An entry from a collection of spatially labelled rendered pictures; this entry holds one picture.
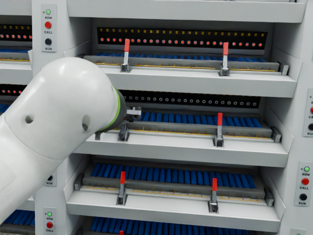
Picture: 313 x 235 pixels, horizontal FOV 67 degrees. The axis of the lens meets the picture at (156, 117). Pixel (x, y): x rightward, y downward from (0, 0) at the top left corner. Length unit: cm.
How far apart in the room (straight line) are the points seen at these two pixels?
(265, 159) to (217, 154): 13
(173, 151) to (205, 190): 18
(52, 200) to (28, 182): 47
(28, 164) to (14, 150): 2
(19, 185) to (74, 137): 8
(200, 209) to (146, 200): 16
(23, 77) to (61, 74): 47
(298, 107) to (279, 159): 14
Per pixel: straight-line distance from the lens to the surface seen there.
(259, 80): 67
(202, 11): 68
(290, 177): 74
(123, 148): 68
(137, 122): 72
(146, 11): 68
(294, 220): 80
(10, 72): 79
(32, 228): 96
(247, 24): 89
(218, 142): 69
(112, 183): 78
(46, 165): 34
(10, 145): 33
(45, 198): 80
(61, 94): 30
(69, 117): 30
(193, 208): 74
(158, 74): 64
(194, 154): 67
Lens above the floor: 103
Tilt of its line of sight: 7 degrees down
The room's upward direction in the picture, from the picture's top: 3 degrees clockwise
